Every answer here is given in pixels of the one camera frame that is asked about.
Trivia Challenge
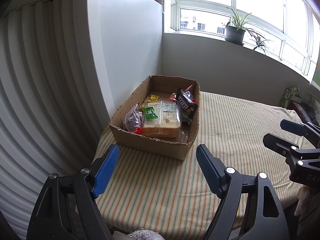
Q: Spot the large Snickers bar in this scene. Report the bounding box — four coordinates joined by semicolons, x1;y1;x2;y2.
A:
176;95;198;119

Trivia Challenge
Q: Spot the red-wrapped snack bag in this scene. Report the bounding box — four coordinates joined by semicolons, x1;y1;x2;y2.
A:
123;103;143;134
168;85;195;102

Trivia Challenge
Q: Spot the dark green candy packet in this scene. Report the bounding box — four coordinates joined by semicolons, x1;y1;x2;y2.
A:
143;107;158;121

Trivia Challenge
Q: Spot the white gloved hand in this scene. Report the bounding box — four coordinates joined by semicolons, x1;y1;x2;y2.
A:
294;185;319;235

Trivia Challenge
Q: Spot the green carton box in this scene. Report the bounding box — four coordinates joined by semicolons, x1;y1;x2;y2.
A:
278;86;300;108

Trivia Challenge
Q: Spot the striped tablecloth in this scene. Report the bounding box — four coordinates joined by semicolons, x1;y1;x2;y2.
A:
96;92;311;239

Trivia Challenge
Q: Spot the potted spider plant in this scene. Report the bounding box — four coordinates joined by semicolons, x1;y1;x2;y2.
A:
225;6;268;53

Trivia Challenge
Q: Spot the packaged sliced bread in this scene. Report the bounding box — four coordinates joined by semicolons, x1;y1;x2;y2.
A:
142;101;181;139

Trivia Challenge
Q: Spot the brown cardboard box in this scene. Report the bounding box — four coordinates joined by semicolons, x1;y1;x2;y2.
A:
110;75;200;160

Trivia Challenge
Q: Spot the yellow candy packet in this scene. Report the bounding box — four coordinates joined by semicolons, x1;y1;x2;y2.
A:
147;94;160;102

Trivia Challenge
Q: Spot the wall map poster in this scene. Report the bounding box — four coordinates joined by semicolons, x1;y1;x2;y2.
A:
307;62;320;101

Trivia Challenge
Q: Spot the white window frame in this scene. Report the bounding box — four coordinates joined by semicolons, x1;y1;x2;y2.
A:
163;0;319;80

